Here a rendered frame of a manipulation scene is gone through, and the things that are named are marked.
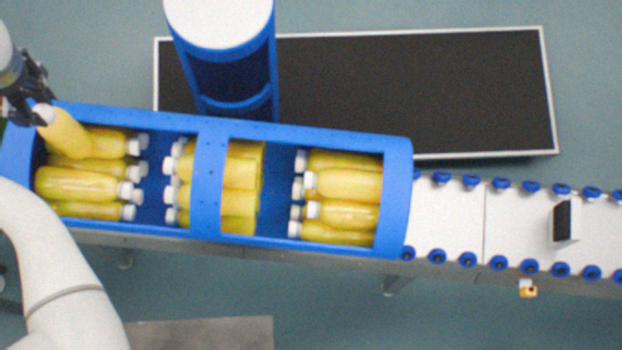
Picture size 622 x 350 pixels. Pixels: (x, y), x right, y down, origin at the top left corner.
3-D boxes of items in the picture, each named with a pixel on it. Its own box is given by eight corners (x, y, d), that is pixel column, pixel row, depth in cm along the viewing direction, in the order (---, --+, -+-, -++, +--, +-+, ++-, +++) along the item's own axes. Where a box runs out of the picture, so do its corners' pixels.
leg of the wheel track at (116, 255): (131, 269, 273) (86, 239, 212) (116, 268, 273) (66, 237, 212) (134, 254, 274) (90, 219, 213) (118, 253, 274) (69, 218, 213)
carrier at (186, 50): (187, 108, 274) (230, 168, 268) (140, -13, 189) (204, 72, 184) (249, 67, 279) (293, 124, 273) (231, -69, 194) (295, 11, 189)
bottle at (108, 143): (46, 120, 166) (130, 130, 166) (56, 123, 173) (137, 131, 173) (43, 152, 166) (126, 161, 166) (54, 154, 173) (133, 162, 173)
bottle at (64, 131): (72, 166, 164) (38, 138, 146) (56, 142, 166) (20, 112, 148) (100, 147, 165) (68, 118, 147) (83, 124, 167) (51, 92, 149)
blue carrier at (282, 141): (391, 270, 179) (409, 244, 152) (31, 234, 179) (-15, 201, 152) (398, 161, 188) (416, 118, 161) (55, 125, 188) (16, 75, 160)
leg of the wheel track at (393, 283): (395, 296, 273) (425, 274, 212) (379, 295, 273) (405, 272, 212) (396, 281, 274) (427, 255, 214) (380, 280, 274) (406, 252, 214)
